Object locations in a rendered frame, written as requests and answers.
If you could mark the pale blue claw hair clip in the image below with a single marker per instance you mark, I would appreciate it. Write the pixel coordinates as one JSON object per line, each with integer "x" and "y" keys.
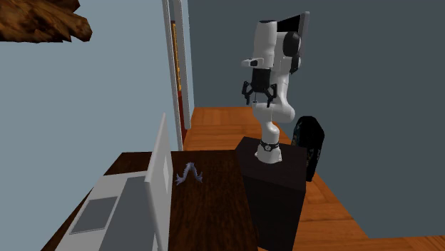
{"x": 189, "y": 171}

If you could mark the black patterned rounded object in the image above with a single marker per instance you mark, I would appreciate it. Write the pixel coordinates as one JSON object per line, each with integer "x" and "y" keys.
{"x": 311, "y": 139}

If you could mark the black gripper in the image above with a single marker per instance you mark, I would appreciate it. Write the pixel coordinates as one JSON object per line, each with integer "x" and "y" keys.
{"x": 260, "y": 79}

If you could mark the white door frame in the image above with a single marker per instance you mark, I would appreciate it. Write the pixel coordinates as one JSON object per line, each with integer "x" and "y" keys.
{"x": 182, "y": 52}

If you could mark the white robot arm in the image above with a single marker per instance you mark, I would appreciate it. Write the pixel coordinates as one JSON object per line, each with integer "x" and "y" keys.
{"x": 267, "y": 38}

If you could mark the silver open laptop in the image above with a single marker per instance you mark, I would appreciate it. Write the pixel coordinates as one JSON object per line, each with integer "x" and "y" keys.
{"x": 132, "y": 212}

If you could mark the brown rough wooden shape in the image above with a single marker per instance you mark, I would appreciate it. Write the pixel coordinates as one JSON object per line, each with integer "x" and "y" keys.
{"x": 38, "y": 21}

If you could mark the dark robot stand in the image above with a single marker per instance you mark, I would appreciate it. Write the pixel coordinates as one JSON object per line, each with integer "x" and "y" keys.
{"x": 274, "y": 194}

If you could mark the dark brown wooden desk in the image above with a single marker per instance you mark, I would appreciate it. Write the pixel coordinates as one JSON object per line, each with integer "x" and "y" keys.
{"x": 208, "y": 215}

